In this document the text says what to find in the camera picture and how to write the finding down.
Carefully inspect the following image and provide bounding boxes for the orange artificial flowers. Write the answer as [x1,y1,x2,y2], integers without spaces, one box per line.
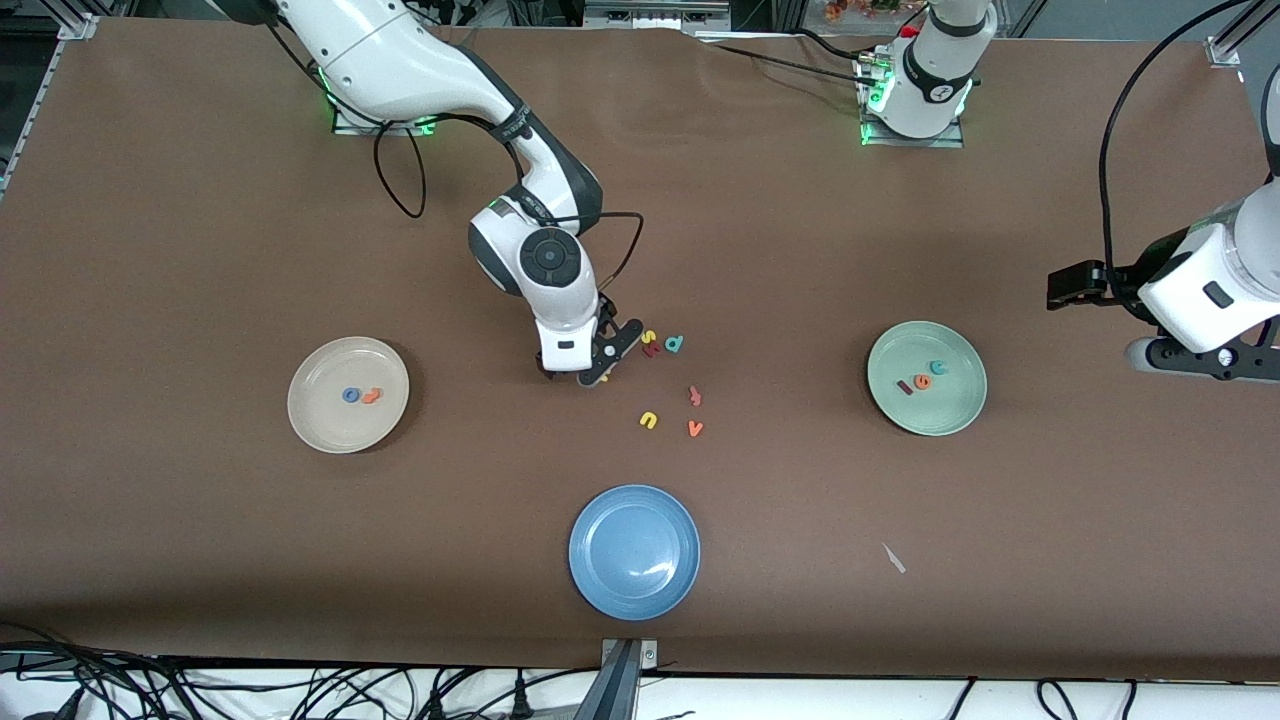
[822,0,903,23]

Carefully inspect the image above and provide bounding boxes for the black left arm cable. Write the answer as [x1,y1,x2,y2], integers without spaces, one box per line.
[1098,0,1256,306]

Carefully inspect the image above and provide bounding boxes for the black cable on table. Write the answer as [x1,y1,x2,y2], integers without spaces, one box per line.
[695,28,881,91]

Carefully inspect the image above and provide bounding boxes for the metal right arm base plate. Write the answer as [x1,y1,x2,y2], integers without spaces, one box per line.
[330,100,441,136]

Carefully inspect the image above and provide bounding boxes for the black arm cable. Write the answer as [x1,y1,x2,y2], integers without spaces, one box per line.
[1098,0,1256,306]
[373,113,645,301]

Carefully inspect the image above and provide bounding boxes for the grey metal box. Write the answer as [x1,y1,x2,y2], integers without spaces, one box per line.
[583,0,733,31]

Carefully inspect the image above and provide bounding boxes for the blue plate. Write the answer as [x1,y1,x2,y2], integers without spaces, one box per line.
[568,484,702,622]

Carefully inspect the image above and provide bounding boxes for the aluminium camera pole bracket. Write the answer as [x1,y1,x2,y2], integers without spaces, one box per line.
[598,637,663,720]

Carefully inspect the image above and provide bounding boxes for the black floor cable bundle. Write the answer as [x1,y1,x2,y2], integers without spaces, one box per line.
[0,620,216,720]

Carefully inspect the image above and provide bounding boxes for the light green plate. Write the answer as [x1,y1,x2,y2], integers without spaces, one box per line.
[866,320,989,438]

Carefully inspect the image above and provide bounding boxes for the beige brown plate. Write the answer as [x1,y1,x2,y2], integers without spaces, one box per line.
[287,336,411,455]

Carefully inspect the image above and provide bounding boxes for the brown table cover sheet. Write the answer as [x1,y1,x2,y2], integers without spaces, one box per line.
[0,20,1280,683]

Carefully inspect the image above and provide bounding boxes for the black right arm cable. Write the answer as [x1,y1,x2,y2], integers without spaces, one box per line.
[373,113,645,301]

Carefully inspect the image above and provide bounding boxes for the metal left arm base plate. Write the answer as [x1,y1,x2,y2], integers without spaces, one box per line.
[858,55,967,149]

